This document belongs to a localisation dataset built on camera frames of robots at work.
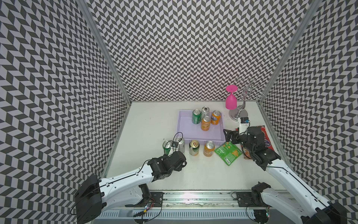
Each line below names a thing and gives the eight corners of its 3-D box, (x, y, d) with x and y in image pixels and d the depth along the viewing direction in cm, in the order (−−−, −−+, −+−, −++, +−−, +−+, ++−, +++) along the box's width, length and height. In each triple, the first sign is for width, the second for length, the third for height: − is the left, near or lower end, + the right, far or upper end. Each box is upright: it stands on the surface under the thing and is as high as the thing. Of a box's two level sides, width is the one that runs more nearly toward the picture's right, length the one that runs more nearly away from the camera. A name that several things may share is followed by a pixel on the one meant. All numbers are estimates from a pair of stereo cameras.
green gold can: (189, 155, 90) (189, 148, 81) (188, 148, 93) (189, 140, 85) (198, 155, 90) (199, 148, 81) (197, 148, 93) (199, 140, 85)
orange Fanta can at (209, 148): (203, 156, 89) (205, 149, 81) (203, 148, 93) (204, 140, 85) (213, 156, 89) (215, 149, 81) (212, 148, 93) (214, 140, 85)
